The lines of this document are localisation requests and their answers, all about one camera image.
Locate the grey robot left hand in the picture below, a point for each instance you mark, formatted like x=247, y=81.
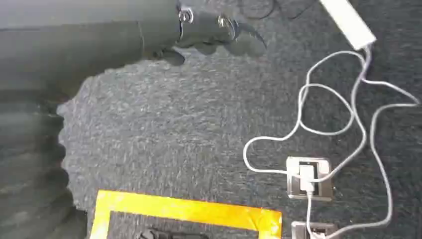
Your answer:
x=82, y=43

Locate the ribbed grey left arm sleeve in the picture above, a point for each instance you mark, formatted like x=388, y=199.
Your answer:
x=29, y=165

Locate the yellow floor tape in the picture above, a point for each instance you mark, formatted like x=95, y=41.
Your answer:
x=184, y=209

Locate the black robot foot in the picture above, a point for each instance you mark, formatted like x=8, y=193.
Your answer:
x=168, y=235

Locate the white plug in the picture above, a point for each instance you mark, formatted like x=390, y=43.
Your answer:
x=306, y=178
x=317, y=235

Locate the white power strip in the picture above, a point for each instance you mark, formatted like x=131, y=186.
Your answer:
x=348, y=21

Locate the metal floor socket box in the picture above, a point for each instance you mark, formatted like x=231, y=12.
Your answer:
x=298, y=229
x=324, y=193

